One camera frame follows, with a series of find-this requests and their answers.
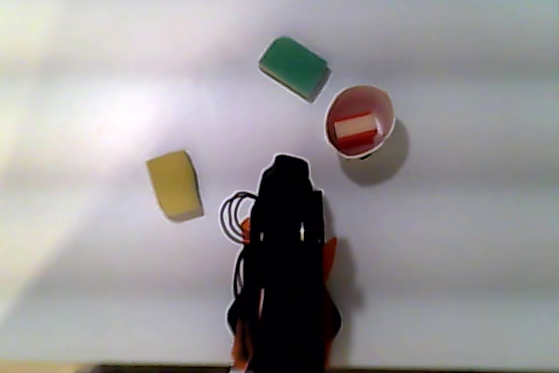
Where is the red sponge block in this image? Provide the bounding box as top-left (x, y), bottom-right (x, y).
top-left (333, 113), bottom-right (378, 149)

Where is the white paper cup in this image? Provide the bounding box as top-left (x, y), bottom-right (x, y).
top-left (323, 84), bottom-right (397, 161)

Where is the green sponge block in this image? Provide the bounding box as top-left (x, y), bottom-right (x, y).
top-left (257, 35), bottom-right (332, 104)

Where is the black looped cable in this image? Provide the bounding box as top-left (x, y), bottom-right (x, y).
top-left (217, 190), bottom-right (259, 244)

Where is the yellow sponge block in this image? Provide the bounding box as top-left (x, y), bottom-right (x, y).
top-left (145, 149), bottom-right (205, 223)

